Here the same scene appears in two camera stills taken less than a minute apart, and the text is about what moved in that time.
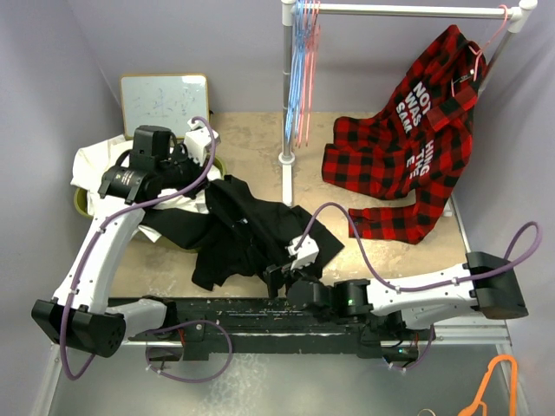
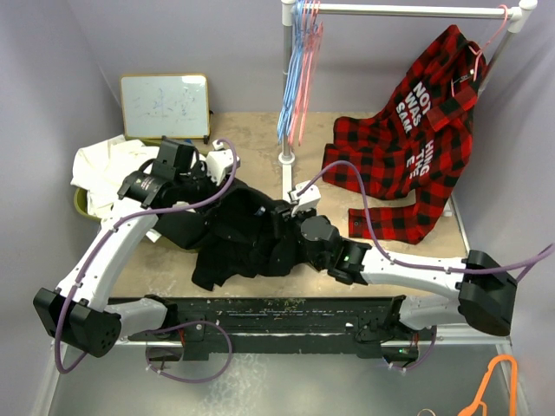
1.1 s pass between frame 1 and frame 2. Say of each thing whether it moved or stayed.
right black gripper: moved
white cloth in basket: stayed
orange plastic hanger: stayed
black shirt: stayed
